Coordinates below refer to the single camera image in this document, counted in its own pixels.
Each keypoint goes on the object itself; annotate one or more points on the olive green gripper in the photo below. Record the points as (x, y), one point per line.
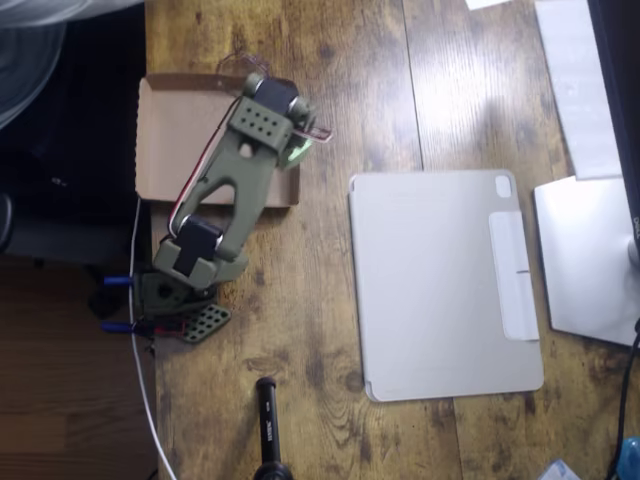
(298, 151)

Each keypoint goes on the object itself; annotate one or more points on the green foam cube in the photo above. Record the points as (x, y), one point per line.
(300, 154)

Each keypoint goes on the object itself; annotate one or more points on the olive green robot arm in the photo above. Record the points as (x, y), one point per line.
(240, 165)

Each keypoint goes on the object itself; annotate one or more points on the brown cardboard tray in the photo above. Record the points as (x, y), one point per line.
(165, 135)

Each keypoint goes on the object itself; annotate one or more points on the white paper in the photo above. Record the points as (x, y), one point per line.
(482, 3)

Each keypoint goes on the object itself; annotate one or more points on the beige tablet case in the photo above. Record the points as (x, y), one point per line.
(440, 300)

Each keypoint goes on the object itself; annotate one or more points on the white foam sheet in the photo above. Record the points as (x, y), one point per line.
(575, 90)

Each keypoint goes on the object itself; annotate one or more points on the person in grey shirt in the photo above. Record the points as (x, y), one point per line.
(25, 65)

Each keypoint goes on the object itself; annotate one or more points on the silver monitor stand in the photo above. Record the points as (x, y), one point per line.
(585, 260)

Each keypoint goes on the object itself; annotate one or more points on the black monitor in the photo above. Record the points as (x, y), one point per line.
(622, 75)

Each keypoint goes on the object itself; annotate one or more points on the white blue packet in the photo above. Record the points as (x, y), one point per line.
(559, 471)

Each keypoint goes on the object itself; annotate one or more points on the blue round object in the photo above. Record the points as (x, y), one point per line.
(631, 457)

